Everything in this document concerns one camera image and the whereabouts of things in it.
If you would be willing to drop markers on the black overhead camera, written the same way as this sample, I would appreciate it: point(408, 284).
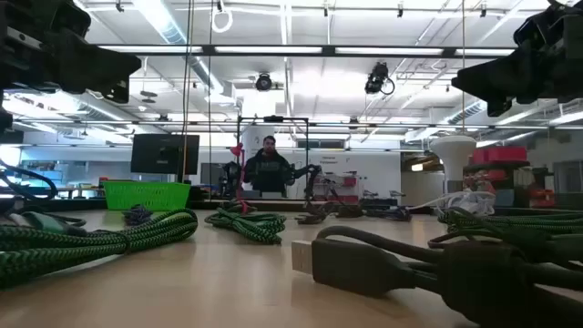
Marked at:
point(377, 77)
point(263, 83)

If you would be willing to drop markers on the silver ventilation duct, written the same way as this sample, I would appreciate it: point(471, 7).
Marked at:
point(469, 113)
point(173, 32)

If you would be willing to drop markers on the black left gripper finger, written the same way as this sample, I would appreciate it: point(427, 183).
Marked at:
point(95, 68)
point(117, 92)

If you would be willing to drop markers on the black aluminium table frame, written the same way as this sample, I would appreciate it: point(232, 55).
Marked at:
point(209, 50)

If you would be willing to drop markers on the dark storage shelf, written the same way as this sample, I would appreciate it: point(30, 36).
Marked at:
point(496, 166)

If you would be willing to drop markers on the person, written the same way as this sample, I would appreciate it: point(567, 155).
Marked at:
point(268, 173)

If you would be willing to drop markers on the black background robot arm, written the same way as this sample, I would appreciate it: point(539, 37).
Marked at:
point(314, 171)
point(232, 175)

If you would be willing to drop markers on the black background rig frame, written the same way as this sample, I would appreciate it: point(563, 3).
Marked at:
point(273, 119)

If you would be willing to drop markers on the large red storage box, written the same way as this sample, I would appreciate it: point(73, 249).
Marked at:
point(505, 154)

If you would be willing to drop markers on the small red storage box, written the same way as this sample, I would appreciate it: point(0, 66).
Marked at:
point(350, 181)

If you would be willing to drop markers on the green plastic basket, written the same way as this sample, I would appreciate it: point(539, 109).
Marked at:
point(146, 196)

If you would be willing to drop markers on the black monitor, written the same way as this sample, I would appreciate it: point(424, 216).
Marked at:
point(164, 155)

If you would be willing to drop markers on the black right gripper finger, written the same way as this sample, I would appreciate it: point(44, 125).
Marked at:
point(505, 75)
point(500, 106)

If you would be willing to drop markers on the red desk lamp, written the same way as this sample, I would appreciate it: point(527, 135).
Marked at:
point(237, 149)

